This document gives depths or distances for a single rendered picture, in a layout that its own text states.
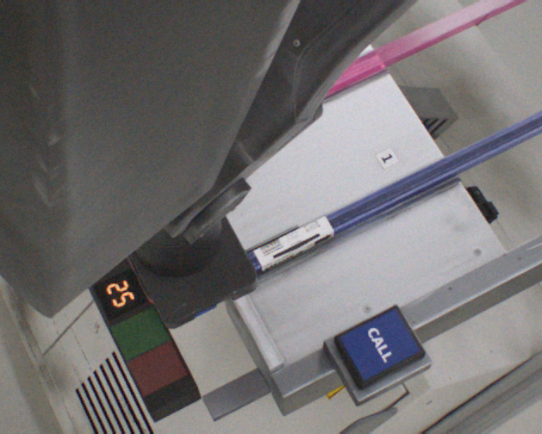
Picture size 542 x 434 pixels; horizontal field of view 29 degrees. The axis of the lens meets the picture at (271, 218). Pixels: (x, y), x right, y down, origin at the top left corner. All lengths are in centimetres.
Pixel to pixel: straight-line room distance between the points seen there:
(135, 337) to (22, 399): 79
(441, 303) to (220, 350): 50
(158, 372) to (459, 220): 25
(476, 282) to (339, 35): 35
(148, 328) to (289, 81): 35
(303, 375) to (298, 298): 6
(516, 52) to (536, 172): 134
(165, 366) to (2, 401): 79
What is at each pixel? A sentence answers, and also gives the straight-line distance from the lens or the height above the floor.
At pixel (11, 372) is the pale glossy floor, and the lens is 158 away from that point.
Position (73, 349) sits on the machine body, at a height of 16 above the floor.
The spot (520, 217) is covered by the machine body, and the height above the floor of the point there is 62.
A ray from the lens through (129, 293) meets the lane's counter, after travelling 80.
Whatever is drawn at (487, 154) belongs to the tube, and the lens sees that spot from 83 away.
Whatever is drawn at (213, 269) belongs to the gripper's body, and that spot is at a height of 79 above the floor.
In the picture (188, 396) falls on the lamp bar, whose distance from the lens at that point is 78.
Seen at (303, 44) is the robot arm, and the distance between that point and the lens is 48.
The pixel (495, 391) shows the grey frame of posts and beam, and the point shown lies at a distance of 126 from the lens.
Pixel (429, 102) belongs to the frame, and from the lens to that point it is 134.
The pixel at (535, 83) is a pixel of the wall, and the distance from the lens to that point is 284.
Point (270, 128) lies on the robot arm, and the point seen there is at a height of 96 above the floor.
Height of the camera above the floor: 120
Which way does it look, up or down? 34 degrees down
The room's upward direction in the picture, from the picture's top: 45 degrees clockwise
